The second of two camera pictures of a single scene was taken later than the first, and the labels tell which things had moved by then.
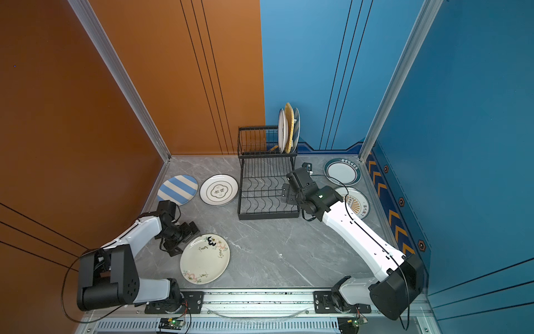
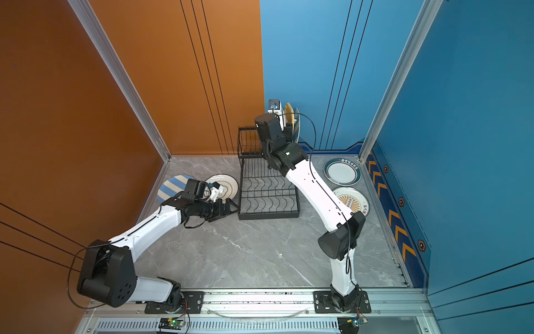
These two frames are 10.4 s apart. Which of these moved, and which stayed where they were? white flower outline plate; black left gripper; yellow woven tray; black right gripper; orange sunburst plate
Moved: black right gripper; black left gripper
Stayed: yellow woven tray; white flower outline plate; orange sunburst plate
